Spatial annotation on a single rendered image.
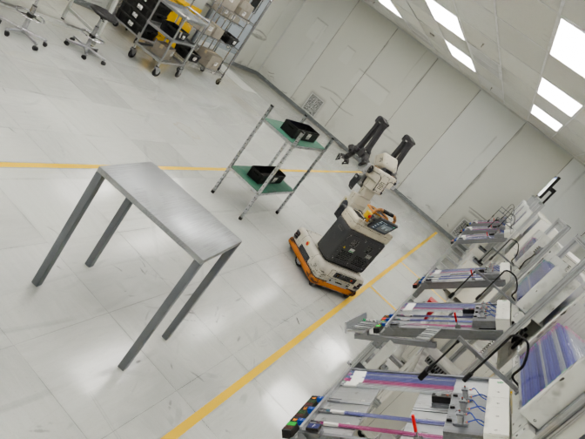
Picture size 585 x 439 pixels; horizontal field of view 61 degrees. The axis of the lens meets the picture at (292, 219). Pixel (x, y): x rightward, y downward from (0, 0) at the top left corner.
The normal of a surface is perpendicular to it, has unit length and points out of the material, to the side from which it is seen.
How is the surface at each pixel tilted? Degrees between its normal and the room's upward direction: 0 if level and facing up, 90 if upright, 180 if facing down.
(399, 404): 90
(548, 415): 90
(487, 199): 90
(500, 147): 90
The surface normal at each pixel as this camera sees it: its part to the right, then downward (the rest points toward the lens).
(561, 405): -0.40, 0.08
